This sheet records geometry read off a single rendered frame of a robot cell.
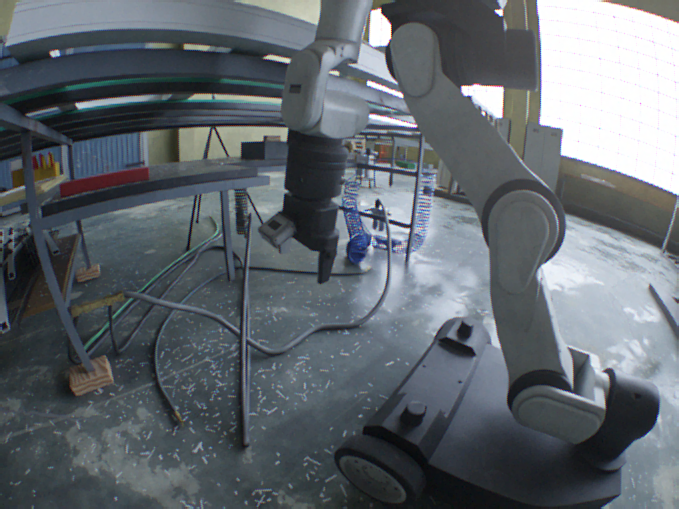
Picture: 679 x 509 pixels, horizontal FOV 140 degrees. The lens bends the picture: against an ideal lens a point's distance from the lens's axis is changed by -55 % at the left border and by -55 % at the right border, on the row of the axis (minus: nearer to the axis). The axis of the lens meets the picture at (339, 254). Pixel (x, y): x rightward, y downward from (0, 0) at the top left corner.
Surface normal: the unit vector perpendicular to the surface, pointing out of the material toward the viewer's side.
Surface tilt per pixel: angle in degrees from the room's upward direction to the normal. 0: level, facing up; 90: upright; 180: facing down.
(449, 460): 0
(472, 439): 0
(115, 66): 90
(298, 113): 90
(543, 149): 90
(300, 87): 90
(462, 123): 105
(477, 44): 113
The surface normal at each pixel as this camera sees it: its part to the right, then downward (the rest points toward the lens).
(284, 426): 0.05, -0.92
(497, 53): -0.58, 0.61
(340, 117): 0.70, 0.45
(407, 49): -0.62, 0.27
